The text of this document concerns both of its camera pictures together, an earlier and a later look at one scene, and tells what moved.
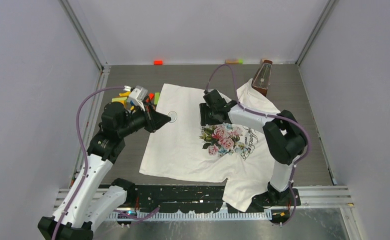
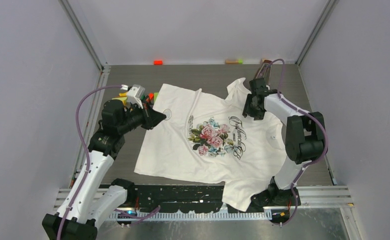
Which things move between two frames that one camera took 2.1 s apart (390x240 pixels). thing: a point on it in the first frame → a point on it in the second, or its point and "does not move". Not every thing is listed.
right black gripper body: [207, 116] → [249, 109]
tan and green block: [234, 61] does not move
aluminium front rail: [106, 205] does not move
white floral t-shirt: [183, 149] does not move
